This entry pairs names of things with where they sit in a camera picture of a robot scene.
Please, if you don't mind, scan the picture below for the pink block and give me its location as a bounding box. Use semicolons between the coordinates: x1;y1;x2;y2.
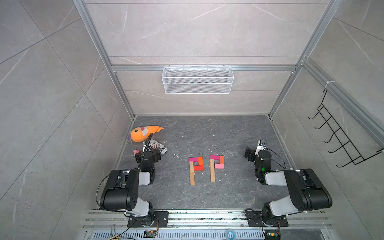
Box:
215;164;225;169

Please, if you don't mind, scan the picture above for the magenta block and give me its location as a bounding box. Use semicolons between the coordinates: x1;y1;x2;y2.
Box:
210;155;220;161
189;157;199;163

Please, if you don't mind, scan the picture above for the wooden block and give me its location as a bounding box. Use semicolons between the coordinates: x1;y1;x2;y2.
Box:
210;169;216;182
190;172;195;186
210;159;215;171
189;162;195;174

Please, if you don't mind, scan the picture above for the red block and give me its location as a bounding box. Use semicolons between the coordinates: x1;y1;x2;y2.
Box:
194;166;204;171

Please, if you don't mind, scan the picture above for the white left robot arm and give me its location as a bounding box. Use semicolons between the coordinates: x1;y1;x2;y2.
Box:
96;134;161;222

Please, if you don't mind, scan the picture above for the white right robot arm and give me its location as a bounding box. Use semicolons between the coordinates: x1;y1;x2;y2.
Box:
244;140;333;227

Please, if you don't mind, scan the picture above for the small printed packet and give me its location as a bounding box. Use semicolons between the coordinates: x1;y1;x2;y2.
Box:
150;140;168;155

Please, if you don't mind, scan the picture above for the orange plush toy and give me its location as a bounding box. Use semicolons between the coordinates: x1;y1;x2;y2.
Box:
128;126;164;143

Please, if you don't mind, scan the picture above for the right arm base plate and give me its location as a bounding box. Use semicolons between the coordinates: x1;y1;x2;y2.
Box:
244;209;289;227

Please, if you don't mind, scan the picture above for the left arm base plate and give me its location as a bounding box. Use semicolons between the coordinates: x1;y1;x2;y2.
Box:
127;211;169;228

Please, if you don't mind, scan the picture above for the aluminium rail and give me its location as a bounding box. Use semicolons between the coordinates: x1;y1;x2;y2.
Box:
81;209;333;230

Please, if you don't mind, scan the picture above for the black wire hook rack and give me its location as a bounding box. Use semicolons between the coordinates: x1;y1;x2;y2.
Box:
308;89;384;168

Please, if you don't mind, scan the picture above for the white wire basket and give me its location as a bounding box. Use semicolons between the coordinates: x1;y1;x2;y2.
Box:
162;67;235;95

